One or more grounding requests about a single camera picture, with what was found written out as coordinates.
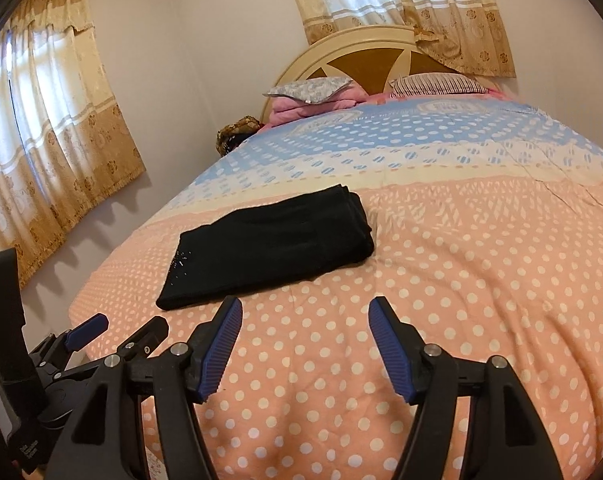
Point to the grey patterned pillow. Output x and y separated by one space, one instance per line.
311 89

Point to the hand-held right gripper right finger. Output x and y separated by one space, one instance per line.
389 350

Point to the black pants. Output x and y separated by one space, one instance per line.
271 245

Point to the brown patterned bag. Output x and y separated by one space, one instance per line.
236 135

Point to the cream wooden headboard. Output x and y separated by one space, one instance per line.
371 60

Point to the striped pillow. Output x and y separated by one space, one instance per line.
436 84

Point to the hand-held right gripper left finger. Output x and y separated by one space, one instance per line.
221 350

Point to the polka dot bedspread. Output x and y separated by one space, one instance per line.
431 260

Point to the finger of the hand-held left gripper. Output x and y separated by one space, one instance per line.
149 332
86 330

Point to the pink folded blanket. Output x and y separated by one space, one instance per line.
301 109

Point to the beige floral curtain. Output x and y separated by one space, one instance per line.
406 10
46 135

